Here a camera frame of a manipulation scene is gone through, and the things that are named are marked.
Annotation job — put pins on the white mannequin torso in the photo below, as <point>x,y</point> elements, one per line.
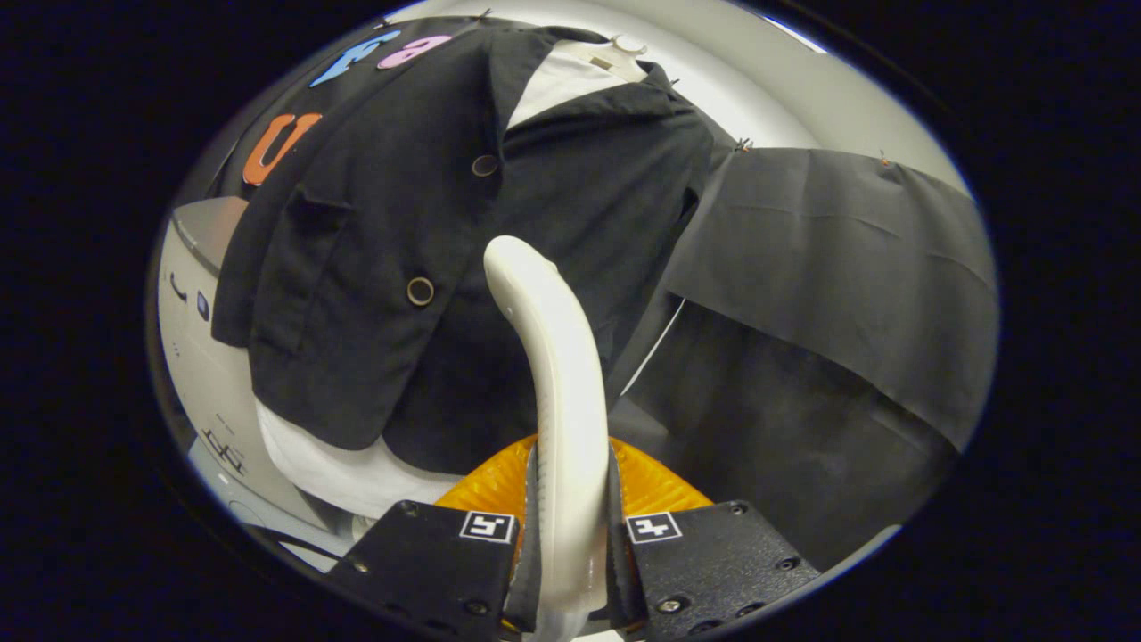
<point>339,468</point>

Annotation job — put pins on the grey white cabinet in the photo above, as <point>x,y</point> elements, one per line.
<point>201,374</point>

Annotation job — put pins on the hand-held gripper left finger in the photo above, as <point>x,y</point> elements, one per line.
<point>428,562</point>

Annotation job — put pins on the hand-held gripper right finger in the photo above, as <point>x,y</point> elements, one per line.
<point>713,562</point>

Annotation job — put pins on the beige plastic hanger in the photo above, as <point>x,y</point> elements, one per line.
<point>615,55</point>

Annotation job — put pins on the black blazer jacket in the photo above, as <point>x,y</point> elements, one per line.
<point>401,223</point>

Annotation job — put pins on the black backdrop cloth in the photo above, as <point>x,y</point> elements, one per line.
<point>847,285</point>

